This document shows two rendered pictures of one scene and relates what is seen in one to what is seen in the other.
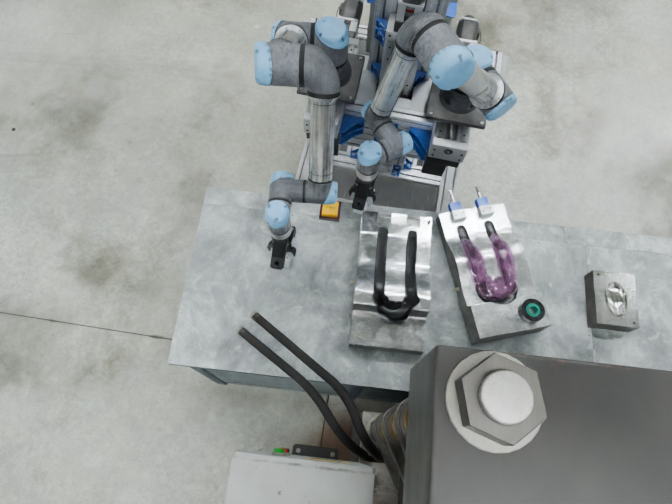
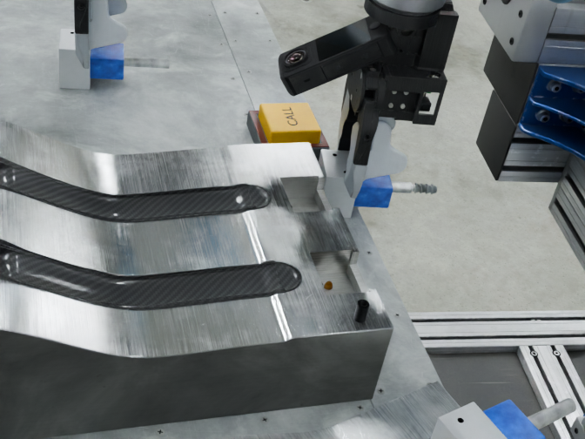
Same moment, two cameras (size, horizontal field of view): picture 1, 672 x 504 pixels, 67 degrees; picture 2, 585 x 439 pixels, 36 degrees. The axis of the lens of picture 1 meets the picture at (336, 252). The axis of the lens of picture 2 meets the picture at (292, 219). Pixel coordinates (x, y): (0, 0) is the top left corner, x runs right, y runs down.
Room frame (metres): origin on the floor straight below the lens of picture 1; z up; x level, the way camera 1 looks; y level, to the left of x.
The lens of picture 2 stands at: (0.52, -0.79, 1.41)
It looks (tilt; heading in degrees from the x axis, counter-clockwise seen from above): 39 degrees down; 66
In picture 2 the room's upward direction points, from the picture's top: 10 degrees clockwise
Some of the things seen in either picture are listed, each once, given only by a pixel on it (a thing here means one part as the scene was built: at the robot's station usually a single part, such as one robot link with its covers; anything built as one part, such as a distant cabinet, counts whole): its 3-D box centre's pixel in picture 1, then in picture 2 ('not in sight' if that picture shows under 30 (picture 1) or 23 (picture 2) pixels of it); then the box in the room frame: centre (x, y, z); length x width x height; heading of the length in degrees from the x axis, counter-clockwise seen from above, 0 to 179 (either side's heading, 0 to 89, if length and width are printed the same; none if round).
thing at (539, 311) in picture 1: (531, 311); not in sight; (0.47, -0.68, 0.93); 0.08 x 0.08 x 0.04
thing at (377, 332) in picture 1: (392, 278); (65, 260); (0.58, -0.21, 0.87); 0.50 x 0.26 x 0.14; 177
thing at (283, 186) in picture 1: (286, 190); not in sight; (0.77, 0.17, 1.14); 0.11 x 0.11 x 0.08; 0
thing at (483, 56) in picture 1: (472, 68); not in sight; (1.25, -0.44, 1.20); 0.13 x 0.12 x 0.14; 30
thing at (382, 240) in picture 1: (396, 270); (84, 223); (0.60, -0.22, 0.92); 0.35 x 0.16 x 0.09; 177
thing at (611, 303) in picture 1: (610, 300); not in sight; (0.56, -1.01, 0.84); 0.20 x 0.15 x 0.07; 177
